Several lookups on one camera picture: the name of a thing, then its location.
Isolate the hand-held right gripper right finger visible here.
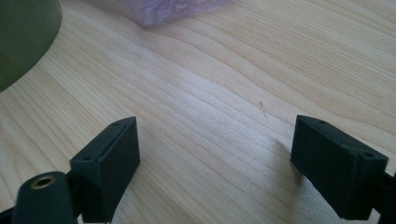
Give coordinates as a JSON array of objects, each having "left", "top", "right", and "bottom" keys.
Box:
[{"left": 290, "top": 114, "right": 389, "bottom": 221}]

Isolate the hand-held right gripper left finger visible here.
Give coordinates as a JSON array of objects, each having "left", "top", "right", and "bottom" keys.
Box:
[{"left": 69, "top": 116, "right": 141, "bottom": 224}]

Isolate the green ribbed trash bin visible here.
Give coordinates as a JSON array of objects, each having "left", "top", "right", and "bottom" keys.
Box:
[{"left": 0, "top": 0, "right": 63, "bottom": 93}]

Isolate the purple plastic trash bag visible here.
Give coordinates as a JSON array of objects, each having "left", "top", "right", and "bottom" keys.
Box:
[{"left": 124, "top": 0, "right": 232, "bottom": 26}]

